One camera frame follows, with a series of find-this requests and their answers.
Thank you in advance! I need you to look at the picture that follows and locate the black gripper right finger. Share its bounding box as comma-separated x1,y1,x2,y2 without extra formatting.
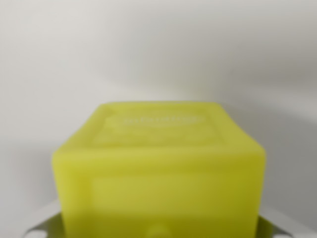
257,215,298,238

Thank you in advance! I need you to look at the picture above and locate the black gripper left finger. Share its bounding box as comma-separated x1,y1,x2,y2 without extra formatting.
22,212,65,238

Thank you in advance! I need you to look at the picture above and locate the yellow cube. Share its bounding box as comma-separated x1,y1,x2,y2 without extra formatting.
51,101,267,238

